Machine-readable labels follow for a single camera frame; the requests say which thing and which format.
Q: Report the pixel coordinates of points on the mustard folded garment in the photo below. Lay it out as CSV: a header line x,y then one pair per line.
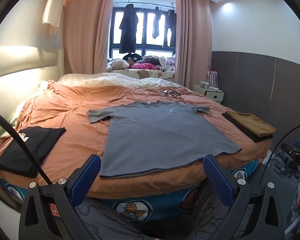
x,y
252,123

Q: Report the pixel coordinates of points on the cream duvet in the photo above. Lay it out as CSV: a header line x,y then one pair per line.
x,y
102,80

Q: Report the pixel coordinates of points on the pink plush toy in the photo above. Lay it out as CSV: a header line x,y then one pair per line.
x,y
143,66

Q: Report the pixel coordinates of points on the white power strip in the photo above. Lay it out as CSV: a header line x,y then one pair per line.
x,y
215,88

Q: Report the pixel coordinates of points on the black framed window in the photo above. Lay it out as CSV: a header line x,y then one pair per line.
x,y
145,30

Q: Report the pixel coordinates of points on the grey patterned pants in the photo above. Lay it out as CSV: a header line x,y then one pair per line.
x,y
145,230

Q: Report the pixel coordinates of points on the brown plush toy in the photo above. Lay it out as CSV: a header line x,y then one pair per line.
x,y
150,60

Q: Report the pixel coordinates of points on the pink curtain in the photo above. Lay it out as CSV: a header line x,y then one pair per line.
x,y
193,42
85,30

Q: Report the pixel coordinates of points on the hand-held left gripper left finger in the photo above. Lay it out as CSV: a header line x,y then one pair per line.
x,y
86,180

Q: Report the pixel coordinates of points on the bear print cushion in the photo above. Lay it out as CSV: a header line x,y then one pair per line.
x,y
145,74

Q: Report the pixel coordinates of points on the small dark hanging garment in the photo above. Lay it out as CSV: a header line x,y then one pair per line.
x,y
156,22

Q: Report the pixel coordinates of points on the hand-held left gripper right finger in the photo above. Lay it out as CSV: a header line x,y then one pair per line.
x,y
218,180

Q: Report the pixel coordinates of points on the black plush toy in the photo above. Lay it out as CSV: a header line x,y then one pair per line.
x,y
132,57

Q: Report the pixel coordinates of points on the white hanging garment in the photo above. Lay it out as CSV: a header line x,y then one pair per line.
x,y
55,7

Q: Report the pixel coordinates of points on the cream padded headboard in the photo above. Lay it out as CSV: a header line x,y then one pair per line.
x,y
5,95

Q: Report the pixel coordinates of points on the blue grey shaggy rug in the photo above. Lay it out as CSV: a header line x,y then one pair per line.
x,y
285,180

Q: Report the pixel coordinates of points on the grey t-shirt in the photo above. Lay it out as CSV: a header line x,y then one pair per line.
x,y
160,135

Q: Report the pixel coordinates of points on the orange blanket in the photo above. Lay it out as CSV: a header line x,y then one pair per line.
x,y
70,120

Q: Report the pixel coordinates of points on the pale green nightstand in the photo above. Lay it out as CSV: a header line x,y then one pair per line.
x,y
210,95

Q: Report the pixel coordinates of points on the black folded printed garment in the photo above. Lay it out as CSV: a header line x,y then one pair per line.
x,y
47,140

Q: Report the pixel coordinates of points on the plain black folded garment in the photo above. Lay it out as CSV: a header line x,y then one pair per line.
x,y
255,138

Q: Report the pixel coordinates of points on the metal clothes rail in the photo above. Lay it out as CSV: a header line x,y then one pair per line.
x,y
145,3

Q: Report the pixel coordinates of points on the teal cartoon print bed sheet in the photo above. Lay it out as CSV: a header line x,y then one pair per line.
x,y
165,205

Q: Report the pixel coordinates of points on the striped paper bag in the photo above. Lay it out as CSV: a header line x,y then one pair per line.
x,y
212,77

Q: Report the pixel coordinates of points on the long dark hanging coat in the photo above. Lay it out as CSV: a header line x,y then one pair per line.
x,y
127,30

